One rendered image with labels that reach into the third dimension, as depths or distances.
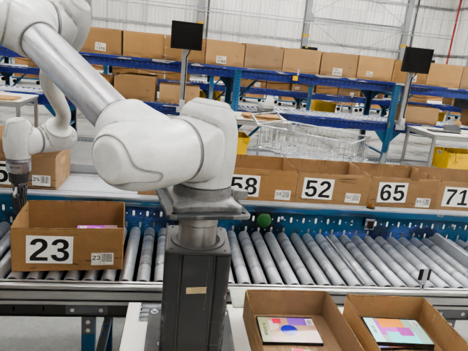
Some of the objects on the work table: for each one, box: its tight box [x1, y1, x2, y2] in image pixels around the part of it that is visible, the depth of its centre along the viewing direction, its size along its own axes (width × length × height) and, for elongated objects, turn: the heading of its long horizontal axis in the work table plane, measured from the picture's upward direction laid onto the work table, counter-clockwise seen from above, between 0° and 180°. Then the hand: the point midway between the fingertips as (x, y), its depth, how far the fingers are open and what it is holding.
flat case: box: [256, 315, 324, 346], centre depth 137 cm, size 14×19×2 cm
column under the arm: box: [144, 225, 235, 351], centre depth 127 cm, size 26×26×33 cm
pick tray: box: [242, 289, 365, 351], centre depth 127 cm, size 28×38×10 cm
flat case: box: [361, 316, 435, 348], centre depth 140 cm, size 14×19×2 cm
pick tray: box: [343, 294, 468, 351], centre depth 130 cm, size 28×38×10 cm
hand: (20, 219), depth 175 cm, fingers closed, pressing on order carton
